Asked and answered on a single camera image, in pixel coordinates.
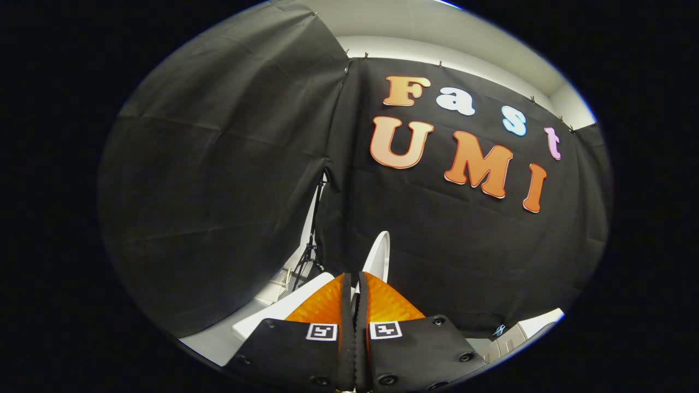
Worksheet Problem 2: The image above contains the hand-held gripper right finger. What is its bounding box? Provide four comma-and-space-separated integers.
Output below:
356, 271, 489, 392

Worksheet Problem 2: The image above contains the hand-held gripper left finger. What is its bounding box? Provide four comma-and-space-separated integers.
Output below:
223, 272, 357, 392

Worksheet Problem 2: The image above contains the white toilet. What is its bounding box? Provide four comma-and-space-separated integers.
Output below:
232, 272, 335, 343

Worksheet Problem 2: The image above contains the black tripod stand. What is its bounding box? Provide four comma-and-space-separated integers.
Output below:
289, 172, 331, 293

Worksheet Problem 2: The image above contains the black backdrop cloth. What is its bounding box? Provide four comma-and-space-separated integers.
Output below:
98, 0, 611, 339

